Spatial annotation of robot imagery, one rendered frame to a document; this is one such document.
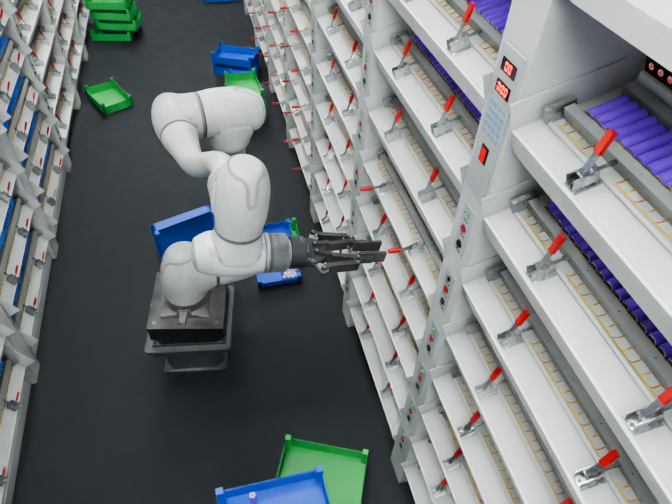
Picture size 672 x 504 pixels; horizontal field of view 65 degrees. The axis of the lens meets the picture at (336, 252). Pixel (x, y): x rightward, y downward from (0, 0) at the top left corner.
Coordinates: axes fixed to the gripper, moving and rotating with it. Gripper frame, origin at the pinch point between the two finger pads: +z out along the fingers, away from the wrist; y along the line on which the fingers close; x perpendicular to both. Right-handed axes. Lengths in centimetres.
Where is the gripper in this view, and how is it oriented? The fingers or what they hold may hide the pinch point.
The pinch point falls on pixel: (369, 251)
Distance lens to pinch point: 128.5
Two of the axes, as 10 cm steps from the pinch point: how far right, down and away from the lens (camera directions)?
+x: -2.2, 7.2, 6.6
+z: 9.5, -0.2, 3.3
